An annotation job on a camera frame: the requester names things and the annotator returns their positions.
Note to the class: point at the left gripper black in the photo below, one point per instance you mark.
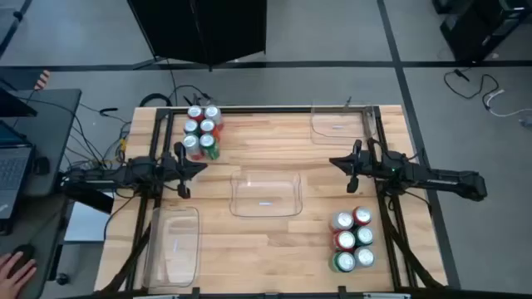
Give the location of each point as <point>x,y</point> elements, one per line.
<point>176,168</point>

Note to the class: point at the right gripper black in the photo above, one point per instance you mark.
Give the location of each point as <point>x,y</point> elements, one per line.
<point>363,164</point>

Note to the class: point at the white pink Spindrift can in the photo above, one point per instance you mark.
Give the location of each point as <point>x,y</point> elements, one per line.
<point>212,112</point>
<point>343,221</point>
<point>191,143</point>

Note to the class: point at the green Sprite can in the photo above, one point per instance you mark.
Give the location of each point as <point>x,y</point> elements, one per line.
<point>208,142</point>
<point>364,235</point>
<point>344,261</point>
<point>191,126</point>

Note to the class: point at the red soda can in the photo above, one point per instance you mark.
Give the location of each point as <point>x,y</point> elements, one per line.
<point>207,125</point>

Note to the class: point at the clear plastic bin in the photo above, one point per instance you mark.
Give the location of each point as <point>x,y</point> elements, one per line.
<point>332,133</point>
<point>266,187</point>
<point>172,266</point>

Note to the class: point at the silver can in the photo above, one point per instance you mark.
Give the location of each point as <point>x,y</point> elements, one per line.
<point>364,256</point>

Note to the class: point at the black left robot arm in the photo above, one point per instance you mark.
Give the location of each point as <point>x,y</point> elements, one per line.
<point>104,176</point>

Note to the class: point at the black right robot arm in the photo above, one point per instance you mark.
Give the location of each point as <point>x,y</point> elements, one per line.
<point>436,180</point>

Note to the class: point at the white box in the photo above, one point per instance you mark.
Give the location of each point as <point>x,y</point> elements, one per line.
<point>85,222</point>

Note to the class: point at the black standing panel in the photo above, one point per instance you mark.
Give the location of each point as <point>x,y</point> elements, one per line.
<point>199,29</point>

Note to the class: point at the grey desk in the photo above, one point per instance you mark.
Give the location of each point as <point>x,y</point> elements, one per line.
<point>54,124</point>

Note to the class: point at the small black desk device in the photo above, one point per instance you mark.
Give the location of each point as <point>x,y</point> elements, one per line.
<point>41,165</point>

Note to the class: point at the black chair caster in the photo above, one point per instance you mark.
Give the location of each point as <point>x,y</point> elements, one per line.
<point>62,279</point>

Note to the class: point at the orange black striped object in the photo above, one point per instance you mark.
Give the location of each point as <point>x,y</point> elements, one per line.
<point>42,79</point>

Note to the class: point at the dark laptop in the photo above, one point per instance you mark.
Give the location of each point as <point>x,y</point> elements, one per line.
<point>12,174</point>

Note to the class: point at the black equipment cabinet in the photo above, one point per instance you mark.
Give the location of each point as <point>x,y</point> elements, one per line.
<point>478,29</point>

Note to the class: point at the person's hand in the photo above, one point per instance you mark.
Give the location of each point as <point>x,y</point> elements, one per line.
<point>12,282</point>

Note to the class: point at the black aluminium table frame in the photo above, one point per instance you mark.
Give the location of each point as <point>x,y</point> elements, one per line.
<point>270,110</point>

